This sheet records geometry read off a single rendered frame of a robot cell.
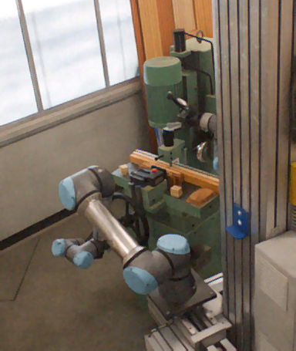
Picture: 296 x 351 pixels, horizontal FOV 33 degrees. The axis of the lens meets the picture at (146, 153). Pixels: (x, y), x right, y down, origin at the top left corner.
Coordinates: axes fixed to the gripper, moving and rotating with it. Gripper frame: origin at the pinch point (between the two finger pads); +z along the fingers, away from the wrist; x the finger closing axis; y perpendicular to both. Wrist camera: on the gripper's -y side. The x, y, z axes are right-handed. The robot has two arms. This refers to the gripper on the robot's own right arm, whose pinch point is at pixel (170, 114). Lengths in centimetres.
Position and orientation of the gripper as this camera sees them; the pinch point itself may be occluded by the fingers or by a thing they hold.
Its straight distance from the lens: 227.6
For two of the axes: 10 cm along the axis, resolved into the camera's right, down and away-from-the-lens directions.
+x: -4.2, 9.0, -1.4
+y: -5.5, -3.7, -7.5
